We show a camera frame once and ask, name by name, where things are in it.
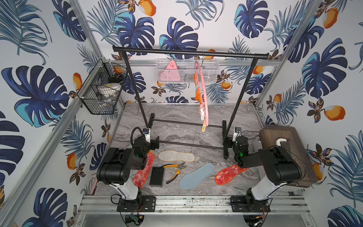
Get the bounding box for red patterned insole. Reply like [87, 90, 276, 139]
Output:
[133, 151, 155, 189]
[215, 165, 248, 185]

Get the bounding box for beige yellow-edged insole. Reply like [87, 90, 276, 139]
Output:
[158, 150, 195, 162]

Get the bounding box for small black box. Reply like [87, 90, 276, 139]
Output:
[149, 167, 164, 187]

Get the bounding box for pink clip hanger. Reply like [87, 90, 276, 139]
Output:
[194, 61, 209, 128]

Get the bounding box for black clothes rack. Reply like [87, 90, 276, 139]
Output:
[112, 46, 270, 160]

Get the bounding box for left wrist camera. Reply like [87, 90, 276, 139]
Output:
[142, 128, 151, 143]

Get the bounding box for white bowl in basket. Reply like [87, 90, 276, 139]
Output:
[96, 83, 121, 99]

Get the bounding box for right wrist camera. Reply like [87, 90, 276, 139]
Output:
[232, 127, 242, 142]

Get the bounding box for light blue insole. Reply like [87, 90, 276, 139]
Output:
[179, 163, 215, 190]

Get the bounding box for yellow handled pliers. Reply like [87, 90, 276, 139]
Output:
[162, 162, 188, 184]

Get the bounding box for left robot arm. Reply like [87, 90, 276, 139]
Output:
[96, 127, 158, 212]

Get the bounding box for white clothes peg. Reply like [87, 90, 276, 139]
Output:
[199, 108, 205, 121]

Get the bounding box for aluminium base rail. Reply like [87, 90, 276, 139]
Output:
[78, 195, 310, 215]

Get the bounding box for yellow clothes peg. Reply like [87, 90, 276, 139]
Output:
[202, 121, 206, 132]

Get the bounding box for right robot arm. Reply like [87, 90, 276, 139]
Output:
[215, 136, 306, 212]

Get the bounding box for clear wall shelf basket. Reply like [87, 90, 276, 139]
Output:
[156, 59, 219, 83]

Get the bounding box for pink triangle item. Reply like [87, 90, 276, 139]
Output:
[158, 60, 181, 83]

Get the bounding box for black wire basket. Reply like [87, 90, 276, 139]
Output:
[77, 59, 128, 115]

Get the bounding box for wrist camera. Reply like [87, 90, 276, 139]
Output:
[232, 127, 242, 142]
[142, 128, 151, 143]

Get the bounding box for brown plastic toolbox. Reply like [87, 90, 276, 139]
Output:
[259, 124, 318, 189]

